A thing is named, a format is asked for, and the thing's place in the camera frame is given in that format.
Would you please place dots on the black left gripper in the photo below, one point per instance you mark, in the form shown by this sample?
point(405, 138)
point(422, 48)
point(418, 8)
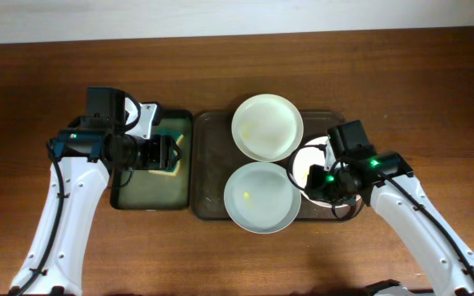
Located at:
point(164, 156)

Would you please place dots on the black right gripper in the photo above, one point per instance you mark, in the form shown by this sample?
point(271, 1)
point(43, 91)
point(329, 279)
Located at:
point(315, 189)

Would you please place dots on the green yellow sponge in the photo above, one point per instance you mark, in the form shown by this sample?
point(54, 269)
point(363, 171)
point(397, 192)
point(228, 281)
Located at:
point(168, 171)

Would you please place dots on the grey white plate bottom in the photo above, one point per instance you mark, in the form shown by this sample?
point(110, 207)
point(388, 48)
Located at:
point(259, 198)

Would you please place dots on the cream plate top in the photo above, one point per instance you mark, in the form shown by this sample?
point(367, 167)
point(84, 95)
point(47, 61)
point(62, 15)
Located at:
point(267, 127)

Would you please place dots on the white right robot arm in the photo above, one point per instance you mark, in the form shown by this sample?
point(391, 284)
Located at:
point(388, 184)

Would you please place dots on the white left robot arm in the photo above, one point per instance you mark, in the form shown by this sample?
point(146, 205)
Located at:
point(84, 157)

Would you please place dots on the brown serving tray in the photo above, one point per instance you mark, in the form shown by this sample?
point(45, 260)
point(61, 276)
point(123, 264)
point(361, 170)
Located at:
point(216, 157)

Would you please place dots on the black water tray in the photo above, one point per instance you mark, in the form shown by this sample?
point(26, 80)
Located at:
point(159, 190)

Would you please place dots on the white plate right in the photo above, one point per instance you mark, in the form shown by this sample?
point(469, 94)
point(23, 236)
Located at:
point(316, 151)

